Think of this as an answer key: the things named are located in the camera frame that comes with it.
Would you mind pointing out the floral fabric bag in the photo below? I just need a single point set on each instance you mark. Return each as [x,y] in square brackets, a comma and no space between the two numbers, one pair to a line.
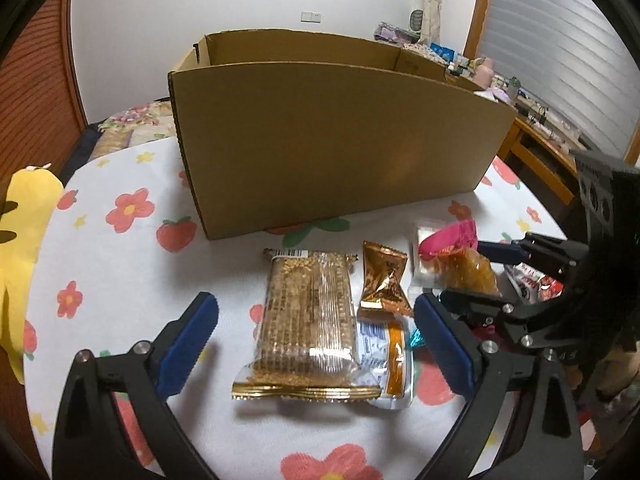
[420,49]

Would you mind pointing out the red white snack packet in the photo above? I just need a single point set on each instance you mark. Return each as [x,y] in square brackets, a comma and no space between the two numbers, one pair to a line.
[530,281]

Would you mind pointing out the grey window blind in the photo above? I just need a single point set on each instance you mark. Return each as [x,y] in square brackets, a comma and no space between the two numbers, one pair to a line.
[550,50]

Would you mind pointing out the yellow plush toy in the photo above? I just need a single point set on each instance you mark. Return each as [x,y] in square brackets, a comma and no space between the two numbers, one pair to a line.
[20,260]

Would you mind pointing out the long sesame cracker packet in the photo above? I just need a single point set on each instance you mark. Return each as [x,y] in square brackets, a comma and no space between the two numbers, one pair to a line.
[305,310]

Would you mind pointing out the wooden window frame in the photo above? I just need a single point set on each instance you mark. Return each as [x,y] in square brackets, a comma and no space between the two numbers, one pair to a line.
[480,5]

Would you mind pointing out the clear white snack packet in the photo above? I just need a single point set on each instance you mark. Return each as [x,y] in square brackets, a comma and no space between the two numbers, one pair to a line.
[421,281]

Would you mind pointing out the small white fan heater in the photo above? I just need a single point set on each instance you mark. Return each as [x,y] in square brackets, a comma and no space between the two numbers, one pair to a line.
[416,21]

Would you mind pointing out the wooden louvred wardrobe door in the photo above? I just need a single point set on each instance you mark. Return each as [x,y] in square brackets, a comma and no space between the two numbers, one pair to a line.
[35,85]

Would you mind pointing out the small brown foil packet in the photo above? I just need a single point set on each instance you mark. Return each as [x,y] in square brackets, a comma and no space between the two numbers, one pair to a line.
[382,275]

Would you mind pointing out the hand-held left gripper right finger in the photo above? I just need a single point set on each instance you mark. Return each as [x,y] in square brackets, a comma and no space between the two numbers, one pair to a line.
[445,345]

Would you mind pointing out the green drink bottle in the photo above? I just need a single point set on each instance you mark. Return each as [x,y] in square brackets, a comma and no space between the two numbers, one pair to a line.
[513,87]

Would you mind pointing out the pink packet of orange snacks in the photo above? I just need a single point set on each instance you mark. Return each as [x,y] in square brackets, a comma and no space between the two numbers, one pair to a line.
[465,265]

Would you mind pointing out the floral patchwork quilt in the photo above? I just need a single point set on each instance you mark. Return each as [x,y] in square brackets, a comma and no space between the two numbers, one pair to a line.
[130,125]

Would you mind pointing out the pink tissue box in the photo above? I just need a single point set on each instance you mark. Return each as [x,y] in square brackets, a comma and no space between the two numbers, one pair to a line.
[497,94]

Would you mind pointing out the white wall switch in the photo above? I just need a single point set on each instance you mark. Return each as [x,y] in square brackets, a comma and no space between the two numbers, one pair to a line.
[311,16]

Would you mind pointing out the beige patterned curtain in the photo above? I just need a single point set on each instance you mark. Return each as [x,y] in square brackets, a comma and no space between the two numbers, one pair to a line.
[432,0]

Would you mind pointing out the blue box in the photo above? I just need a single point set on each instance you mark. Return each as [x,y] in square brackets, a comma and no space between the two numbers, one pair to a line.
[442,51]

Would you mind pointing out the white orange snack packet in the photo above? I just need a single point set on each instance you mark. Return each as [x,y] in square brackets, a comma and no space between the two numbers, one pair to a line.
[385,365]

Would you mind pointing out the purple cloth pile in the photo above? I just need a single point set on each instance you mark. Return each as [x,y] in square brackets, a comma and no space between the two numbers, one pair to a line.
[395,32]

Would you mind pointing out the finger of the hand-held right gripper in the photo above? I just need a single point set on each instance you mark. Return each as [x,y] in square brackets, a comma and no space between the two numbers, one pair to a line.
[470,302]
[497,252]

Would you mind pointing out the flower strawberry printed bed sheet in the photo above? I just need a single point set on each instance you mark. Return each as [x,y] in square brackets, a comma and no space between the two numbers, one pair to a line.
[125,270]

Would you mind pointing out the teal foil wrapper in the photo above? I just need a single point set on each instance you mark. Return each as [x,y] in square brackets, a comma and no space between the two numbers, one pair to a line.
[415,338]

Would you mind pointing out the person's right hand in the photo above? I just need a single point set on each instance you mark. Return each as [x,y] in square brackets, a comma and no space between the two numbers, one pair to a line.
[620,370]

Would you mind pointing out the dark navy cloth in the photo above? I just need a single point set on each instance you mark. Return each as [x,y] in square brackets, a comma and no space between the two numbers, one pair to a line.
[80,152]

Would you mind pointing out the brown cardboard box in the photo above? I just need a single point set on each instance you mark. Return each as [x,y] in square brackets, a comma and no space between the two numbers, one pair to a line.
[325,150]

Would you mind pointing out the pink thermos bottle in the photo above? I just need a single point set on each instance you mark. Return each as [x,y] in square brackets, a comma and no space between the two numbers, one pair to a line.
[484,71]

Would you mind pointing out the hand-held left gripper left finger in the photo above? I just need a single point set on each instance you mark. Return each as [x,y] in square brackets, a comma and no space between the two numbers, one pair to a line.
[187,340]

